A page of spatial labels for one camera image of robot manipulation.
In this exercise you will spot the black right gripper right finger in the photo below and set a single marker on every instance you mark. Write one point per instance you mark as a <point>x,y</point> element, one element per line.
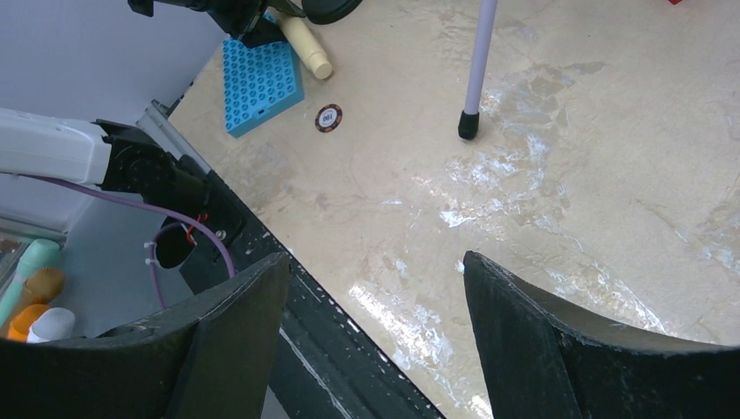
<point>544,357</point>

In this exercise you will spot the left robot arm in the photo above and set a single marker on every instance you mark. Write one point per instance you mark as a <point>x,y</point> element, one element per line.
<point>102,158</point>

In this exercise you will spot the black microphone stand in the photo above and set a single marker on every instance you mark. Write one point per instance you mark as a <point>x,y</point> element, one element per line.
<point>323,12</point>

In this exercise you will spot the black table front rail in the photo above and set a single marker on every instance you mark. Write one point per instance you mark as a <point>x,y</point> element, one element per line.
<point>326,365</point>

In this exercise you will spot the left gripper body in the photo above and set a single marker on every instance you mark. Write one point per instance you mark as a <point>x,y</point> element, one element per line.
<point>243,20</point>

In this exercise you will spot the light blue building baseplate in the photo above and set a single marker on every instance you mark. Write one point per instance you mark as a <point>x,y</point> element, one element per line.
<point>259,83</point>

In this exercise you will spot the lilac music stand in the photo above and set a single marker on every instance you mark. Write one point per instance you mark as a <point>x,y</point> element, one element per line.
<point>468,124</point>

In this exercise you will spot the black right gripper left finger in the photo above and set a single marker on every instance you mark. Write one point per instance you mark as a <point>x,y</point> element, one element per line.
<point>209,356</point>

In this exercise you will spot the orange toy microphone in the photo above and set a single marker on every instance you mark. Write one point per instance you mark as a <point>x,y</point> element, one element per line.
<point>19,328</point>

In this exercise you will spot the cream toy microphone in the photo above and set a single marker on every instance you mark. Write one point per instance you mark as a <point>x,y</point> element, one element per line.
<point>303,42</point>

